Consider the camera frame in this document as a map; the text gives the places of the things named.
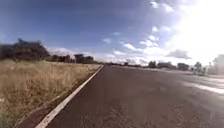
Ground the bare dirt road shoulder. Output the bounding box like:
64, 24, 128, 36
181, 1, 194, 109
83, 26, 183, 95
14, 66, 103, 128

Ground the dry yellow grass field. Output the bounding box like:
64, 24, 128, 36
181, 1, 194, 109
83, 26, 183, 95
0, 59, 102, 128

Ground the dark asphalt road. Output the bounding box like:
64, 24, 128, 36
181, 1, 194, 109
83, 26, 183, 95
45, 64, 224, 128

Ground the white painted edge line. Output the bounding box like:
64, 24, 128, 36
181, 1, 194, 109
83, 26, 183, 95
34, 65, 105, 128

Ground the row of distant trees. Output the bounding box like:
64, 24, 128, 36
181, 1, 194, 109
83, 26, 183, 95
0, 38, 224, 76

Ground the white painted centre line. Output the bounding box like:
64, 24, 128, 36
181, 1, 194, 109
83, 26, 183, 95
181, 80, 224, 95

